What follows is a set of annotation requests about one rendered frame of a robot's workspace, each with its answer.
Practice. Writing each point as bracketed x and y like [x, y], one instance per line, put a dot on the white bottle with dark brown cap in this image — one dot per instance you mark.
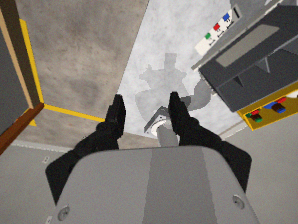
[293, 95]

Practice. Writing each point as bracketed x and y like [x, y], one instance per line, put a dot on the white paper pick list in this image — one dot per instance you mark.
[221, 27]

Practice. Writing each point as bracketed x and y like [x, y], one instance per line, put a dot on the blue bottle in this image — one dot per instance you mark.
[277, 107]

